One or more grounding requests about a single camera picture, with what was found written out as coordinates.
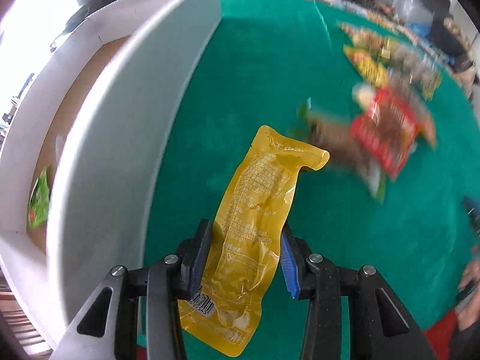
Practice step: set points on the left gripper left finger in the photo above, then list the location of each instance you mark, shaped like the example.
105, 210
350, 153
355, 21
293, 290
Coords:
105, 327

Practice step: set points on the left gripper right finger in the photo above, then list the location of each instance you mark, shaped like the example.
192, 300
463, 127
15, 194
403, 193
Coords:
380, 326

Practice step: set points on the plain yellow snack pouch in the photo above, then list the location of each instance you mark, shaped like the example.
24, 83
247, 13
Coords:
246, 241

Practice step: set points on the red fish snack packet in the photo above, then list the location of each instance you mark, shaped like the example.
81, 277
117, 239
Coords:
387, 130

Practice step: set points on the yellow tiger-skin snack packet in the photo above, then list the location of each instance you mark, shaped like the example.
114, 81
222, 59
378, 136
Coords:
369, 69

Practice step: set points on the green snack packet in box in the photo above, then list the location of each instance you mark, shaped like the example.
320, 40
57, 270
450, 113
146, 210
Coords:
39, 202

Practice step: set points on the white cardboard box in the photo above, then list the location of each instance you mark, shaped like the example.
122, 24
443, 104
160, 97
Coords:
103, 187

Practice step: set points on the brown green snack packet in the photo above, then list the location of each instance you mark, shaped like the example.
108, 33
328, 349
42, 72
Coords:
345, 152

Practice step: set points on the orange-end nut snack packet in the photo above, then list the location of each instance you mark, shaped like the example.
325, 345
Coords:
424, 120

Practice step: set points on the clear gold-end ball snack packet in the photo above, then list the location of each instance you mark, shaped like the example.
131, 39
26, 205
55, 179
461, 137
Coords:
419, 70

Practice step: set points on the yellow-edged peanut snack packet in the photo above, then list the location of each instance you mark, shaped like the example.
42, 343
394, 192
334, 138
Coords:
368, 39

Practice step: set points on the green tablecloth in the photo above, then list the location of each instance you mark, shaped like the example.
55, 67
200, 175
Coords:
266, 59

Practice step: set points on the blue plastic bag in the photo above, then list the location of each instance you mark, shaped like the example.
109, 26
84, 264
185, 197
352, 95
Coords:
422, 30

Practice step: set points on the black bag on sofa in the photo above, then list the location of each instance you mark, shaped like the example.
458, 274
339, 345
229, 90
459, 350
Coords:
442, 38

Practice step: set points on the clear plastic bag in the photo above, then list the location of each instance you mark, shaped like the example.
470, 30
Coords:
412, 11

